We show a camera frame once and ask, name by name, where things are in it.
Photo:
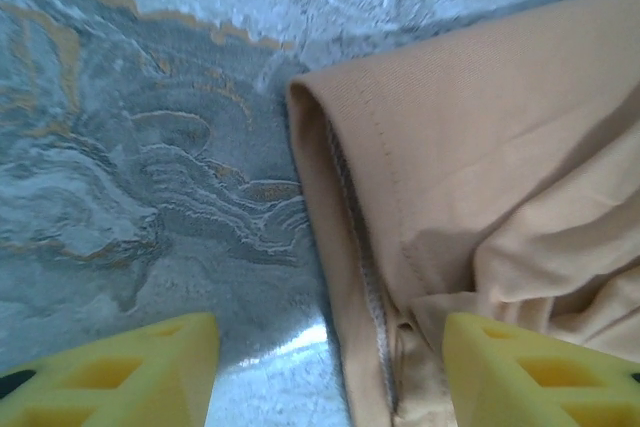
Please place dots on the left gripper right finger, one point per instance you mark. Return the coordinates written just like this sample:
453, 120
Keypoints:
475, 357

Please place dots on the orange t-shirt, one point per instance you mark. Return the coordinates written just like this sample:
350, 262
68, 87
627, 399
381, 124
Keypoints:
500, 147

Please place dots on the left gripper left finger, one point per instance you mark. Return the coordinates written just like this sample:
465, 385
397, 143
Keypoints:
190, 347

